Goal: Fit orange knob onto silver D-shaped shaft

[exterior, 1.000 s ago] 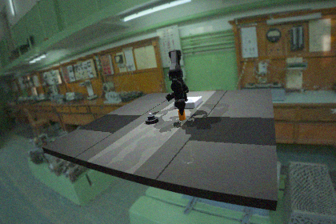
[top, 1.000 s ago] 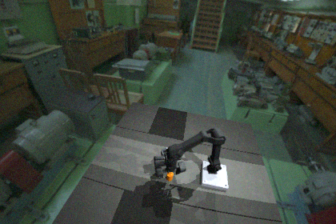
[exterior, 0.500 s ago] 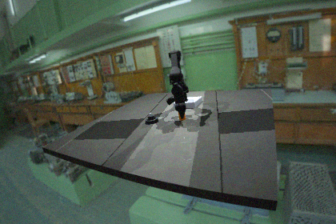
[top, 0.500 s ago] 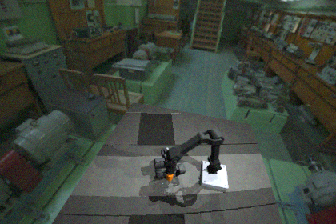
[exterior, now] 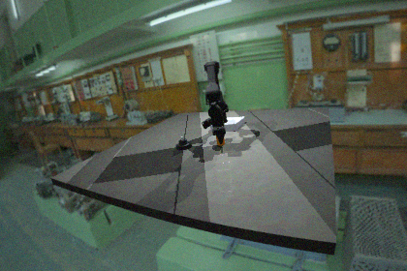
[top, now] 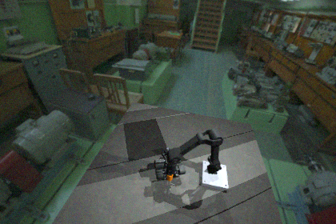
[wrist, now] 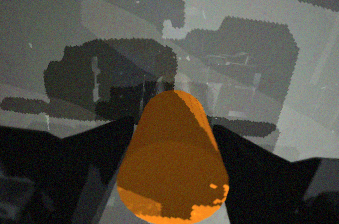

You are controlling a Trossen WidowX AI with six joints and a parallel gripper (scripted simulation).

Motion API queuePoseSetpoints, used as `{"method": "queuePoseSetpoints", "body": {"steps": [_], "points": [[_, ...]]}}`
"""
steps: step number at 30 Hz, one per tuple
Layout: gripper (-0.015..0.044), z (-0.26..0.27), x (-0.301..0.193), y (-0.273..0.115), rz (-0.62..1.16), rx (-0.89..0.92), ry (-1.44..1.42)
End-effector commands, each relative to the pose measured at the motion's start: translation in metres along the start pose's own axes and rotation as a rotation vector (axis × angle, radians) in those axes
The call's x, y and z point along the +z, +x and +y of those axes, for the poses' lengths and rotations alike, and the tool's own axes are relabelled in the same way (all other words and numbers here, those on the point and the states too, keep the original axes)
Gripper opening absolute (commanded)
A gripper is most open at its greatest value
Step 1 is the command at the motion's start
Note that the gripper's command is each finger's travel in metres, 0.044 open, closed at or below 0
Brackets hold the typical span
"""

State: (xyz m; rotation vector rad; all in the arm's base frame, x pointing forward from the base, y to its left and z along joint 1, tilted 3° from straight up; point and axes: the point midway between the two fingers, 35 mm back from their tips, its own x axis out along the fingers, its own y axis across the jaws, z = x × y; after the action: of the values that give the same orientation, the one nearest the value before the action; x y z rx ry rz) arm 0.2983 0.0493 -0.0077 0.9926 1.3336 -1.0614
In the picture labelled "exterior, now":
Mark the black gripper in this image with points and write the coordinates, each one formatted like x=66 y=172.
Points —
x=219 y=129

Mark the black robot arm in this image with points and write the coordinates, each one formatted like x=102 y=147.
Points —
x=214 y=95

